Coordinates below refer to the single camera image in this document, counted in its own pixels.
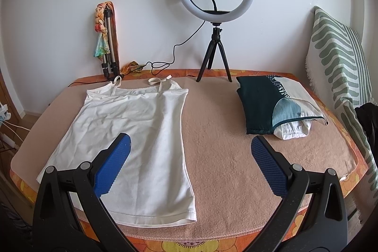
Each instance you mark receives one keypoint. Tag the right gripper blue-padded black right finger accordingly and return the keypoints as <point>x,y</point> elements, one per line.
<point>311,215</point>

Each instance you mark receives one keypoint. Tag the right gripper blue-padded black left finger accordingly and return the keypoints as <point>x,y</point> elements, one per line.
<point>56,226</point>

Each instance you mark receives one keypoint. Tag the white camisole top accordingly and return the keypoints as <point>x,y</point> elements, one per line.
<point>153,188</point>

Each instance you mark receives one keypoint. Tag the orange floral bed sheet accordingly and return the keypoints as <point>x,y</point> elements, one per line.
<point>189,244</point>

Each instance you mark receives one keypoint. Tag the white teal folded garment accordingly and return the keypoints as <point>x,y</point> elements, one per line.
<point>295,112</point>

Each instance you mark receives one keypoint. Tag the black cloth at right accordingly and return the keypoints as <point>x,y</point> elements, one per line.
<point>367,115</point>

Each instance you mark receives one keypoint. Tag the dark green folded garment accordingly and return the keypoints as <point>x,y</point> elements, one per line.
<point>259,96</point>

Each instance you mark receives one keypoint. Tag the green white striped pillow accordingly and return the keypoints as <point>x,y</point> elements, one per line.
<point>338,73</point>

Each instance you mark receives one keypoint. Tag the folded silver tripod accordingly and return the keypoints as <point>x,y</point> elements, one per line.
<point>109,64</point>

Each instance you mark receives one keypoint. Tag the colourful silk scarf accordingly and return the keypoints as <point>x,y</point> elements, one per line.
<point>106,49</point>

